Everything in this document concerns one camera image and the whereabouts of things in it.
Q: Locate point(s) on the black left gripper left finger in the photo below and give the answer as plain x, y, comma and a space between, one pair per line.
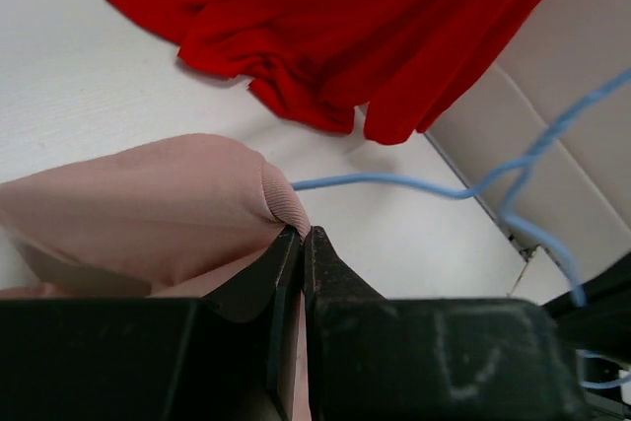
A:
229, 355

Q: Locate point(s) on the pink printed t shirt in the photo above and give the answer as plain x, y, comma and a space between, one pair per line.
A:
176, 218

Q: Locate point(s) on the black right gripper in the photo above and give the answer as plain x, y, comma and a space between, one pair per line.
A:
603, 325

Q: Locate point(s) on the lavender wire hanger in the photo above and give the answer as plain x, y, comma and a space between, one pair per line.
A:
543, 139

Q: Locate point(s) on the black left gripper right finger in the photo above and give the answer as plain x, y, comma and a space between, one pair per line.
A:
374, 358

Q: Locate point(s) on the red t shirt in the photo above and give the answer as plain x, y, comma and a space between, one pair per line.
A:
317, 61

